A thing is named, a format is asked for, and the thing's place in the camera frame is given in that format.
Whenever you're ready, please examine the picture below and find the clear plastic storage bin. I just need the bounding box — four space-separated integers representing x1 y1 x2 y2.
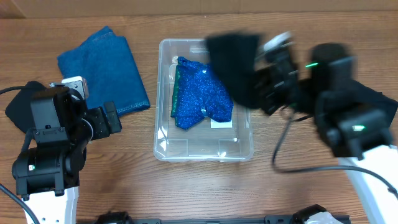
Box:
154 39 254 162

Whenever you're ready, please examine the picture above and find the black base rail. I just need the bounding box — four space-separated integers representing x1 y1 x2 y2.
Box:
93 203 352 224

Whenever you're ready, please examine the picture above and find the folded blue denim cloth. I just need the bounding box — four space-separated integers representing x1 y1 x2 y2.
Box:
57 26 150 116

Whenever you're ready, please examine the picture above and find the white label in bin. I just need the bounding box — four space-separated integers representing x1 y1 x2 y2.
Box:
210 119 233 129

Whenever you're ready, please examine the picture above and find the black cloth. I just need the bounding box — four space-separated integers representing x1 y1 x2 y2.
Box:
1 81 46 133
205 32 261 109
351 80 397 126

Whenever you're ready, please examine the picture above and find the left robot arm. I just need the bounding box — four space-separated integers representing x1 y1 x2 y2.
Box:
1 86 122 223

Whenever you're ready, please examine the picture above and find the blue green sequin garment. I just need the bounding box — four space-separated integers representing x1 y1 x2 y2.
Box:
170 57 234 130

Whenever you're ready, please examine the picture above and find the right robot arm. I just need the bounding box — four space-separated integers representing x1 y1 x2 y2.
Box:
257 42 397 223

